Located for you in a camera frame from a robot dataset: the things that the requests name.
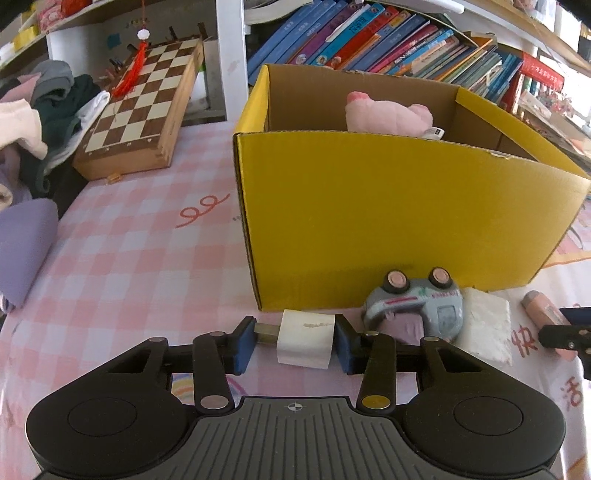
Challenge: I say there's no pink lip balm tube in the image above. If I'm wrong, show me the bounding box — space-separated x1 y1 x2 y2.
521 290 578 362

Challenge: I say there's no white charger cube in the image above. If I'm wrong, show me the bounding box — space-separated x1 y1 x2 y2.
254 310 335 370

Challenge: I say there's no grey toy car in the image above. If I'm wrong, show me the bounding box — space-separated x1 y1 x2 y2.
362 266 464 341

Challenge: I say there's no cream foam block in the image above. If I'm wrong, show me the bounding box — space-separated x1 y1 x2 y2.
454 288 512 366

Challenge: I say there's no pink plush pig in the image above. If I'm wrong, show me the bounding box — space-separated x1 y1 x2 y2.
346 91 445 140

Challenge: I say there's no yellow cardboard box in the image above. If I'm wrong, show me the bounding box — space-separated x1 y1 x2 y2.
233 65 590 311

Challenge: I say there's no stack of papers and books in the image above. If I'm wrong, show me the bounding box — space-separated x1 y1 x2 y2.
518 91 590 174

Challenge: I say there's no wooden chess board box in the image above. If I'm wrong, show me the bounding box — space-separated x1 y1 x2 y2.
73 37 204 181

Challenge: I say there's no red dictionary box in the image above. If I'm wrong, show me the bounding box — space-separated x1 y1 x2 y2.
497 52 565 112

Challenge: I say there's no red tassel ornament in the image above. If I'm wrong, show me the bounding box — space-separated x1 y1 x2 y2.
111 27 150 98

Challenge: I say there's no pile of clothes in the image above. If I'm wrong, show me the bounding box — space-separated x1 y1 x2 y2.
0 59 112 312

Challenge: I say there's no row of leaning books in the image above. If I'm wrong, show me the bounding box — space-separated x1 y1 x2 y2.
245 1 525 104

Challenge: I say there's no white shelf post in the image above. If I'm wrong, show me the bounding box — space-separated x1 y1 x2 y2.
215 0 249 122

